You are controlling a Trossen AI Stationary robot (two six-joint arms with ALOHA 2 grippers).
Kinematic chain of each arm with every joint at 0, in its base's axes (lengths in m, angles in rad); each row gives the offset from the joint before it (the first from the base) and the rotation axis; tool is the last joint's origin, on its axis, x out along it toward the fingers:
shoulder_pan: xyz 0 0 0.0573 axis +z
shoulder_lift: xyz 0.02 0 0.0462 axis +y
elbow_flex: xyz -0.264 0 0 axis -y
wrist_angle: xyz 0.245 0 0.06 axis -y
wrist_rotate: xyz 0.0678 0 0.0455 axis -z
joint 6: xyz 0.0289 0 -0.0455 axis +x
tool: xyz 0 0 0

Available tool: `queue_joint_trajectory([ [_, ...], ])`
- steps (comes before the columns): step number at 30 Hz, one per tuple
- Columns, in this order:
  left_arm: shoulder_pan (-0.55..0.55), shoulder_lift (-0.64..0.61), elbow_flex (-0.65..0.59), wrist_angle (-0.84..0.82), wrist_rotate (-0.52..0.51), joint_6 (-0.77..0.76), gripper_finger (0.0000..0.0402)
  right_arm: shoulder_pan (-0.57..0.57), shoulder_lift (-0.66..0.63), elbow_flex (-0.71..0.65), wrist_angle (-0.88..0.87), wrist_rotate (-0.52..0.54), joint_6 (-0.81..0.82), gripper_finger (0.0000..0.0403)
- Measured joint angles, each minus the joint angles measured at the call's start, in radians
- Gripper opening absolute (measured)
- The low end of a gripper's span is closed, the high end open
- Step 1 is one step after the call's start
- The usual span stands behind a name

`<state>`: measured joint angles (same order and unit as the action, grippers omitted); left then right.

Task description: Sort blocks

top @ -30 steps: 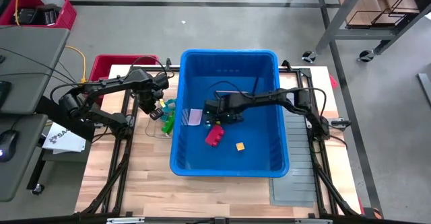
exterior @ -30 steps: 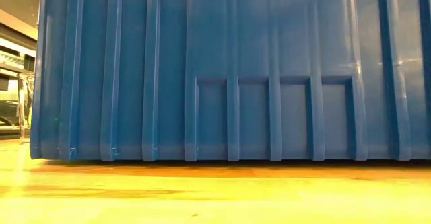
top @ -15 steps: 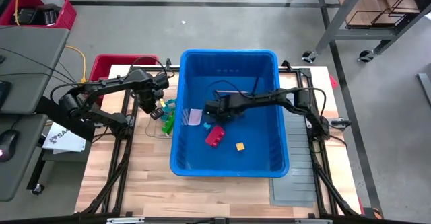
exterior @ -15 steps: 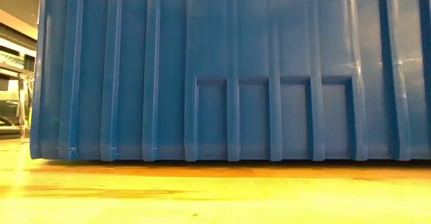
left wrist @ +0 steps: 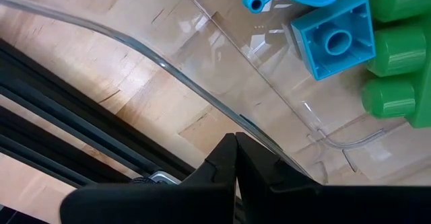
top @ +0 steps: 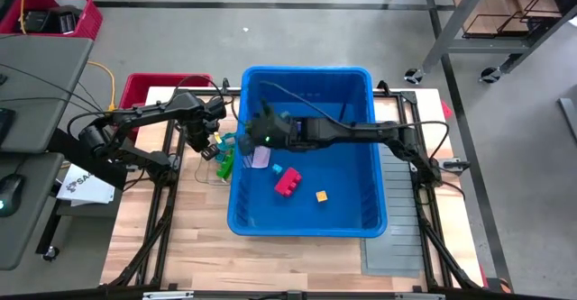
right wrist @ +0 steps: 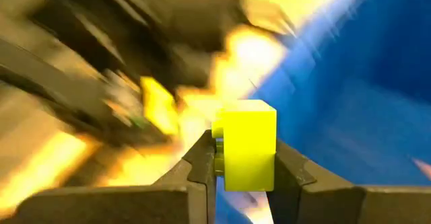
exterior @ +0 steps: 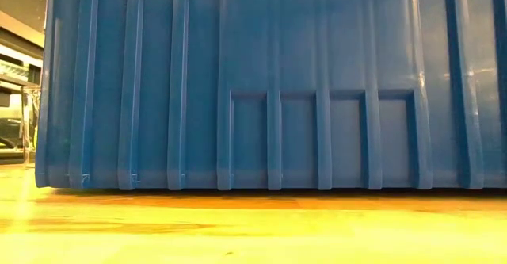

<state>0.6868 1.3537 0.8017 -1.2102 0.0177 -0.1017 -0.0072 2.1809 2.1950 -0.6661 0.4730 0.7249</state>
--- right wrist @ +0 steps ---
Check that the pinkish thin stick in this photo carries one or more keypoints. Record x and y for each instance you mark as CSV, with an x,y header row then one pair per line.
x,y
423,167

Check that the blue plastic bin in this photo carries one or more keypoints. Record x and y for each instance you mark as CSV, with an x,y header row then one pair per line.
x,y
353,99

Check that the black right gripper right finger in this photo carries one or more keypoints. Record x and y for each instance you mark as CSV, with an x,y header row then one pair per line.
x,y
336,207

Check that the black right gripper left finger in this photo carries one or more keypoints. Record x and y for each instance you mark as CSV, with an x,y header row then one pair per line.
x,y
134,205

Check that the yellow block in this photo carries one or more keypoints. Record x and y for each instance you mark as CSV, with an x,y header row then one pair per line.
x,y
249,143

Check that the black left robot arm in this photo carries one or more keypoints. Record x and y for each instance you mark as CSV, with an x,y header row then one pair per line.
x,y
151,32

